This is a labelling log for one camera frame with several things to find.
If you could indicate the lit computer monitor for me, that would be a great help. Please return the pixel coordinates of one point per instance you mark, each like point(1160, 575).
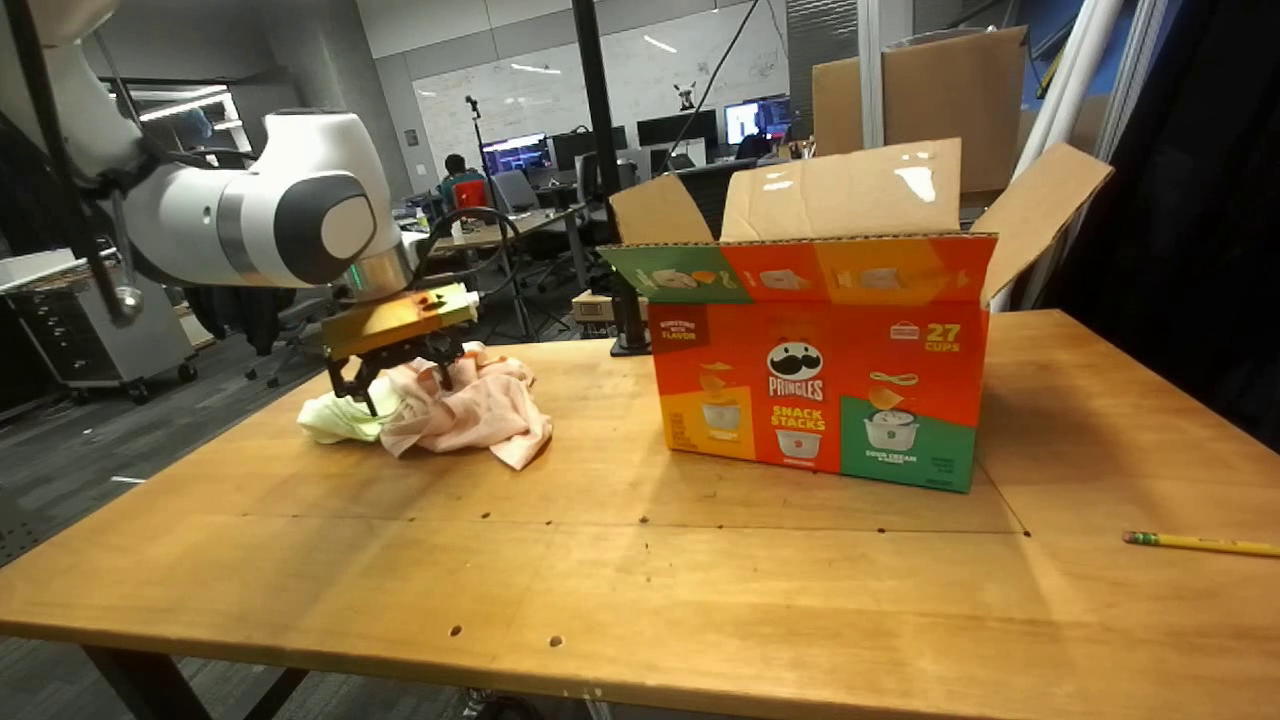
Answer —
point(755, 123)

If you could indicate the thin light stand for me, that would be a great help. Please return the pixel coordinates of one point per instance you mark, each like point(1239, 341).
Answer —
point(484, 203)

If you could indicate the black vertical pole stand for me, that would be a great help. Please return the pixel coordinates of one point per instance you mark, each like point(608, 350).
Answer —
point(598, 161)

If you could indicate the black curtain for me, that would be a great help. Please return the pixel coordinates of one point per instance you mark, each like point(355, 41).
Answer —
point(1187, 203)

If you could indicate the light green shirt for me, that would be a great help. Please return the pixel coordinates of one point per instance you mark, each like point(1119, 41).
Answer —
point(334, 422)

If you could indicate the black table leg frame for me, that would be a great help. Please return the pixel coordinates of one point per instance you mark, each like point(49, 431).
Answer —
point(146, 680)

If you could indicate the pale pink shirt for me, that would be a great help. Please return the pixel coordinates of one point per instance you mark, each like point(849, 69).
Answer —
point(466, 414)

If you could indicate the large brown cardboard box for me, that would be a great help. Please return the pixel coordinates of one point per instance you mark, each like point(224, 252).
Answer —
point(934, 106)

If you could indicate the blue screen computer monitor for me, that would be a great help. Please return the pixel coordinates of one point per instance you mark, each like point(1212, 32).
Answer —
point(513, 153)

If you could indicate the orange Pringles cardboard box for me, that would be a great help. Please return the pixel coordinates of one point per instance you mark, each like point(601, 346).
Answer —
point(813, 373)

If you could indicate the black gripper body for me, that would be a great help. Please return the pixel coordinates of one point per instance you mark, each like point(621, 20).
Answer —
point(400, 354)

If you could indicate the dark computer monitor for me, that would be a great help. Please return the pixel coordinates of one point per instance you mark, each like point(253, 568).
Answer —
point(679, 135)

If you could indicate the white structural column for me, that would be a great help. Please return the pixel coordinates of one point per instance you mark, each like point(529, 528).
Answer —
point(870, 65)

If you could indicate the seated person red top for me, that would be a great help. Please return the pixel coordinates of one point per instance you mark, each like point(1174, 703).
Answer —
point(466, 192)

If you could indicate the white plastic pipe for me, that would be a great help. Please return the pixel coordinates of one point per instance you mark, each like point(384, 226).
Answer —
point(1065, 135)
point(1140, 65)

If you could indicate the white rolling cabinet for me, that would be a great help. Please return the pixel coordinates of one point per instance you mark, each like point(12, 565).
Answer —
point(93, 325)

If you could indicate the yellow pencil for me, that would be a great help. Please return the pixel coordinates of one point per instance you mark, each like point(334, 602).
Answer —
point(1203, 542)

